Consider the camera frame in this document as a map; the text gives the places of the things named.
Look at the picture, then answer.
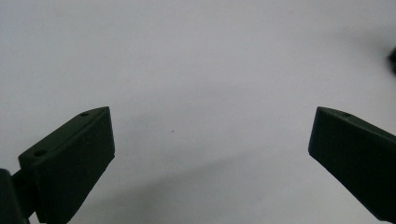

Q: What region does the cola bottle with red label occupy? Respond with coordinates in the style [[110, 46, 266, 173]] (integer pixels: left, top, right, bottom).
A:
[[388, 46, 396, 76]]

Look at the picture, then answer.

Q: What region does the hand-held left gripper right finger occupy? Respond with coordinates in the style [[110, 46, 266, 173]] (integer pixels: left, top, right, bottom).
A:
[[308, 105, 396, 224]]

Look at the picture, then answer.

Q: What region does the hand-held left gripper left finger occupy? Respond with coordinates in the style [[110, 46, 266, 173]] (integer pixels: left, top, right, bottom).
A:
[[18, 105, 116, 224]]

